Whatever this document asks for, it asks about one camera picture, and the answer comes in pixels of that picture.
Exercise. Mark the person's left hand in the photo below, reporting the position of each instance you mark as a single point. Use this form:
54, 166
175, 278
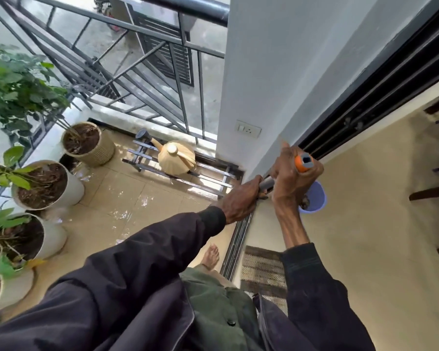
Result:
237, 204

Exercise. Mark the person's right hand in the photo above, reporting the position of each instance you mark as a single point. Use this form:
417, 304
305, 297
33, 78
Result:
286, 182

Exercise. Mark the person's right fingers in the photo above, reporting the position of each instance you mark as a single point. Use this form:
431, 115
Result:
285, 162

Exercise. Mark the person's left fingers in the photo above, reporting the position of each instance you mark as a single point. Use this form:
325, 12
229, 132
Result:
255, 186

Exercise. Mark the person's left forearm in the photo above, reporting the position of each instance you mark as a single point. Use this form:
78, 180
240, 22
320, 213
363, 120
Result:
150, 252

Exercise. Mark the person's right forearm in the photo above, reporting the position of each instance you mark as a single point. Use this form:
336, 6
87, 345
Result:
296, 252

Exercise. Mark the grey metal rack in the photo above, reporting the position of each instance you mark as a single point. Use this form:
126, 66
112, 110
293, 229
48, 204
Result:
208, 179

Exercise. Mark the purple plastic bucket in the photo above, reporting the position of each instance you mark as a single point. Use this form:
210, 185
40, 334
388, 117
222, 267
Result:
317, 201

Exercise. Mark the beige watering can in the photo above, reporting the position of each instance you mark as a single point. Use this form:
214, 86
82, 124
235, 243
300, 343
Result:
175, 158

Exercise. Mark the person's bare foot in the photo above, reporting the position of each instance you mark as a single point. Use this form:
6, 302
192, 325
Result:
210, 257

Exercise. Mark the woven brown doormat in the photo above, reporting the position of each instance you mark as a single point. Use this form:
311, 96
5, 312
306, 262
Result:
261, 270

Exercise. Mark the green shirt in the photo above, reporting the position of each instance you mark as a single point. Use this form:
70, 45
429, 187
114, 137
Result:
219, 310

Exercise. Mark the beige ribbed plant pot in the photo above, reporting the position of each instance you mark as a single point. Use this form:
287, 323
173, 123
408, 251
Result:
95, 151

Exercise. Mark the dark louvered window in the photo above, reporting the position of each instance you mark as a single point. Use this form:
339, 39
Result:
164, 47

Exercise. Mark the grey metal balcony railing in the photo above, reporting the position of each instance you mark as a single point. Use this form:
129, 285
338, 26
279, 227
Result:
113, 80

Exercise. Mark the black pipe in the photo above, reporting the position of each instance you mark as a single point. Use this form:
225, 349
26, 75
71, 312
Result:
190, 9

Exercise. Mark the white plant pot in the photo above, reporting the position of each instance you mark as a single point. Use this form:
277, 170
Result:
71, 191
53, 239
14, 288

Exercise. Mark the small green leafy plant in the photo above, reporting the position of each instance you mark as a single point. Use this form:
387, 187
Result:
5, 265
0, 221
14, 177

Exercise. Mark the tall leafy green plant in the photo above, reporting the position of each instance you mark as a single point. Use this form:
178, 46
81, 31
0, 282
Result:
18, 91

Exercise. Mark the white wall socket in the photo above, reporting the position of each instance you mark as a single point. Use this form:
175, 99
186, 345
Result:
248, 129

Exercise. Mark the black sliding door frame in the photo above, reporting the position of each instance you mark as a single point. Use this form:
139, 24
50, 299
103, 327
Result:
373, 91

